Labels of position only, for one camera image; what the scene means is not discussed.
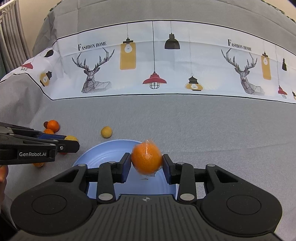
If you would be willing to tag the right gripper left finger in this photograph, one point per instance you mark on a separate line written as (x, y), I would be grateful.
(110, 173)

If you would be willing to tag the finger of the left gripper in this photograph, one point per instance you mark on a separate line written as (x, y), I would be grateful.
(10, 129)
(26, 144)

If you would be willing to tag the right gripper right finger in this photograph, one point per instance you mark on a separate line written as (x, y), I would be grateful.
(182, 174)

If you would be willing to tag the tan longan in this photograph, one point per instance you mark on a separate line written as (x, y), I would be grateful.
(71, 138)
(106, 132)

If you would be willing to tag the small mandarin orange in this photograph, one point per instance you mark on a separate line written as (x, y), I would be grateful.
(53, 125)
(49, 131)

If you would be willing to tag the person left hand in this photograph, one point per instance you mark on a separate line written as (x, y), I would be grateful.
(3, 175)

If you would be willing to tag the blue round plate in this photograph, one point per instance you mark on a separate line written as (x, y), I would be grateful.
(136, 183)

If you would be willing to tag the grey curtain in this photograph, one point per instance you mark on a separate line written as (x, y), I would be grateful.
(14, 49)

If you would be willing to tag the grey printed sofa cover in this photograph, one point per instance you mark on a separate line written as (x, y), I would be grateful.
(207, 81)

